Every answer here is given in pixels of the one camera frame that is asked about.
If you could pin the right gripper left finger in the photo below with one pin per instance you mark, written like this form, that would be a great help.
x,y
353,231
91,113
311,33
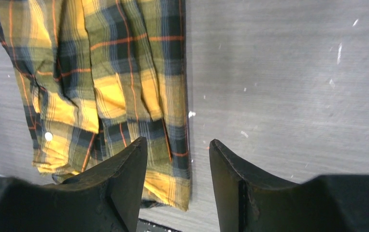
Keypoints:
x,y
104,198

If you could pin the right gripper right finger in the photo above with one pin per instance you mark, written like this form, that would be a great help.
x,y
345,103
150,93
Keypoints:
x,y
249,199

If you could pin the yellow plaid flannel shirt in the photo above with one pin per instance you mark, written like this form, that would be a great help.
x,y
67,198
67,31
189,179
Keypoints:
x,y
95,75

